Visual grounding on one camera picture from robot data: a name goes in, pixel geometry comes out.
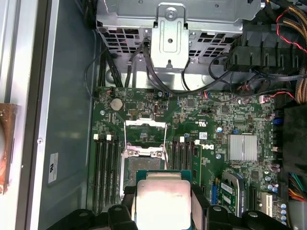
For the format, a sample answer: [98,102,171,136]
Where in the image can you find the black expansion slot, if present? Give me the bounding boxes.
[249,186,259,213]

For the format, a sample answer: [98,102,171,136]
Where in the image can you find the white expansion slot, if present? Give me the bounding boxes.
[260,193,275,218]

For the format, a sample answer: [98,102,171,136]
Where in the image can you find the black open pc case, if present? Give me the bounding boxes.
[23,0,307,230]

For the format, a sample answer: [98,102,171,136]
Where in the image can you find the cpu socket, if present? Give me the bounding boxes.
[121,143,170,192]

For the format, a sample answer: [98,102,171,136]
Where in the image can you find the black plastic shroud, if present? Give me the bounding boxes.
[282,105,307,173]

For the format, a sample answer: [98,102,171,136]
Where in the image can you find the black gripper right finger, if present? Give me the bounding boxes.
[191,185,288,230]

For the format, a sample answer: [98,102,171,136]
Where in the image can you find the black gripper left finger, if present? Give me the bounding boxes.
[47,185,138,230]

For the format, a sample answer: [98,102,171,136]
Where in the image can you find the square brown base plate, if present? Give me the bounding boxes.
[0,103,20,195]

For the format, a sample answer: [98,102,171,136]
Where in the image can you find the perforated metal drive cage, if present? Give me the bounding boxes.
[95,0,262,72]

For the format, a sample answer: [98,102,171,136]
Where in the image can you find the thin metal locking lever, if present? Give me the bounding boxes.
[163,122,169,159]

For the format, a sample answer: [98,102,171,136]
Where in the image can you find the yellow braided wire bundle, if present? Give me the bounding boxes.
[279,3,307,105]

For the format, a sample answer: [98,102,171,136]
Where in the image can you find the silver coin battery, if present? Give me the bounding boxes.
[110,98,124,111]

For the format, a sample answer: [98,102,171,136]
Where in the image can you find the silver square cpu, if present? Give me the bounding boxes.
[135,169,194,230]

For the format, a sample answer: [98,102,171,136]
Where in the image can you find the green motherboard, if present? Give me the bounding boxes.
[87,86,288,230]

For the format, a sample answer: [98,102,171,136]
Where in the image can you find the black ram slot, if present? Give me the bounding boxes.
[100,134,106,214]
[94,134,100,214]
[113,134,120,207]
[186,138,192,170]
[179,137,185,170]
[106,134,113,211]
[173,137,179,170]

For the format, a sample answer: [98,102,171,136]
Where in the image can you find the black sata cable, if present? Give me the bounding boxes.
[142,38,159,89]

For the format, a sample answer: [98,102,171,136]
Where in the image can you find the silver finned heatsink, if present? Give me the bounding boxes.
[227,134,259,161]

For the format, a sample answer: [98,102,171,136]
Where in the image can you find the multicoloured power wires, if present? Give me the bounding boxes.
[286,171,307,204]

